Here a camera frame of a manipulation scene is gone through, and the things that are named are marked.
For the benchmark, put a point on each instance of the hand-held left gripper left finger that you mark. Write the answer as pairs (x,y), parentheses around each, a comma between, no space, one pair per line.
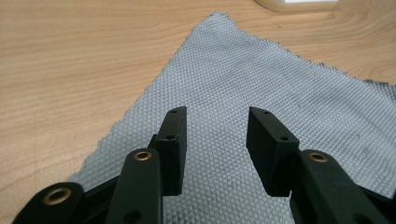
(171,149)

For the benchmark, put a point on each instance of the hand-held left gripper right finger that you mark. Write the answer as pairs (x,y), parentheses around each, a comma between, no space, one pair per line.
(268,155)

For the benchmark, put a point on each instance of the grey textured cloth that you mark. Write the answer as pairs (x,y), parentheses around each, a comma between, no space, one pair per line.
(236,102)

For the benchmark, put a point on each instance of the white round object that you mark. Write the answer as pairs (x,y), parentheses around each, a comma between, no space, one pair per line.
(295,4)

